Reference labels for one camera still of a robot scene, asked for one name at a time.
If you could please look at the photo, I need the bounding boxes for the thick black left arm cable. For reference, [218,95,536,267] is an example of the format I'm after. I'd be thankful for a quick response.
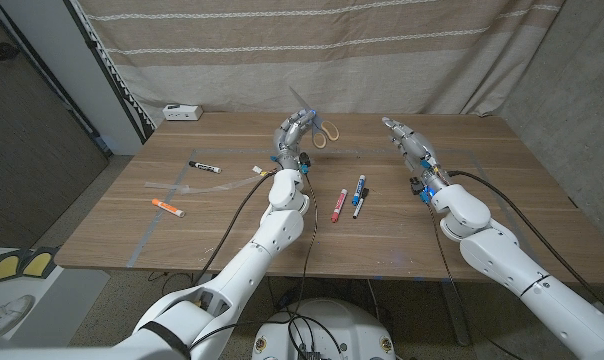
[196,169,278,286]

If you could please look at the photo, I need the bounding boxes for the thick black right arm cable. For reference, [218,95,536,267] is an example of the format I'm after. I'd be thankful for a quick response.
[447,169,604,321]

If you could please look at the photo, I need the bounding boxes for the grey table leg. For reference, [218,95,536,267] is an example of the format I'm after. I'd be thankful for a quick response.
[439,281,471,347]

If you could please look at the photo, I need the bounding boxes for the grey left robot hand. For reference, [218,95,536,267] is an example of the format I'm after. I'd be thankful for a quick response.
[273,108,319,172]

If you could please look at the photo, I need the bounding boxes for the white power strip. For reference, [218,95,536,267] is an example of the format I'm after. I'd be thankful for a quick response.
[162,103,204,122]

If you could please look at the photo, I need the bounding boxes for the red marker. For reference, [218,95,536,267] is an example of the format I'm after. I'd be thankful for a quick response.
[330,188,349,224]

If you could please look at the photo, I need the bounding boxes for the blue marker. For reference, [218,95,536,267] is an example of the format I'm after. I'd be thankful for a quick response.
[351,174,367,207]

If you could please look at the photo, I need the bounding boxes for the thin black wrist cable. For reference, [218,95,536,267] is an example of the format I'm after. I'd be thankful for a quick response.
[425,202,524,360]
[281,172,318,321]

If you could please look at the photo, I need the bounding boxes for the thin black left wrist cable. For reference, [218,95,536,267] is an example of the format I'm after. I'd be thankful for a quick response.
[281,172,318,321]

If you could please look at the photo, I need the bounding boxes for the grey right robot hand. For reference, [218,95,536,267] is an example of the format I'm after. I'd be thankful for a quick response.
[381,116,453,194]

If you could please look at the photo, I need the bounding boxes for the thin white black-capped marker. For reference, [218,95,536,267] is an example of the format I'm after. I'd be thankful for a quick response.
[352,187,370,220]

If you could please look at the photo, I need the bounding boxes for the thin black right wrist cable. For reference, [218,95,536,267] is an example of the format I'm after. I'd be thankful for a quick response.
[425,202,524,360]

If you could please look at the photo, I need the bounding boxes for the white floor platform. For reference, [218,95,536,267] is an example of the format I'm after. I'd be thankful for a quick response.
[0,246,111,346]

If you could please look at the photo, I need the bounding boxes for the beige striped curtain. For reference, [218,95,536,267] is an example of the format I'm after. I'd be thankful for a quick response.
[76,0,566,126]

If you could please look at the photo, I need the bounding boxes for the black metal frame bar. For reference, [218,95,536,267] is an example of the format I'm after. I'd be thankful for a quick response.
[64,0,156,146]

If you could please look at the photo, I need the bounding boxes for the orange marker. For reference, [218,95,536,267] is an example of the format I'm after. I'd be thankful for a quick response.
[151,198,187,219]

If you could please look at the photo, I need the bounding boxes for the white sneaker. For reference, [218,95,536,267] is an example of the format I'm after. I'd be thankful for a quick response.
[0,294,36,337]

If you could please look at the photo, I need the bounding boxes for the scissors with yellow grey handles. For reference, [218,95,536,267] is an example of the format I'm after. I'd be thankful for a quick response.
[288,85,341,150]

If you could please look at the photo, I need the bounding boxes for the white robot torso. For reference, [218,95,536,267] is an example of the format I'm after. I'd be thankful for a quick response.
[251,298,397,360]

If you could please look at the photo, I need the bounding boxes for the black door handle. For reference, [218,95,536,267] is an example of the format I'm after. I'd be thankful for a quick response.
[0,41,21,62]

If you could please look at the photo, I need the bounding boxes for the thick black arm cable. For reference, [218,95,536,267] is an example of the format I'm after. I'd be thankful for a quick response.
[447,169,604,321]
[196,169,278,286]

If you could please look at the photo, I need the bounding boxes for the black marker with white label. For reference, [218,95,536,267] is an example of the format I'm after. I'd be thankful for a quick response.
[188,160,223,175]

